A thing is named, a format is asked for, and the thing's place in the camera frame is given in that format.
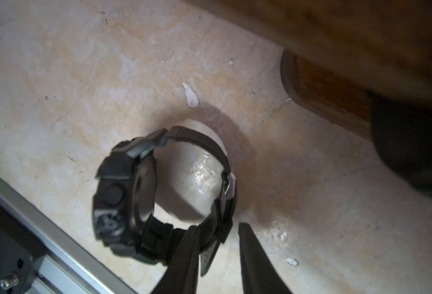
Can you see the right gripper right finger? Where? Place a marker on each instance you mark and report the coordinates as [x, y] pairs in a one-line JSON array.
[[258, 274]]

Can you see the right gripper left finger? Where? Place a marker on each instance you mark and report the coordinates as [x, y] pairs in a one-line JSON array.
[[182, 273]]

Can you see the wooden watch stand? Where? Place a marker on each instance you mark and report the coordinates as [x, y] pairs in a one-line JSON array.
[[337, 53]]

